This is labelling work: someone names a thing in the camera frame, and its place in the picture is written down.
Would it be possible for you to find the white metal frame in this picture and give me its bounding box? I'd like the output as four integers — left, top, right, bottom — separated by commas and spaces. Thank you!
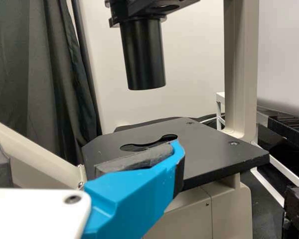
215, 91, 226, 131

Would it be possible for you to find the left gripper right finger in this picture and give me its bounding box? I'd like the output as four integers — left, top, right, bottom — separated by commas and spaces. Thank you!
82, 139, 186, 239

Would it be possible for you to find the cream microscope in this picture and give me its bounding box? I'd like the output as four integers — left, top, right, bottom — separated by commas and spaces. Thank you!
0, 0, 270, 239

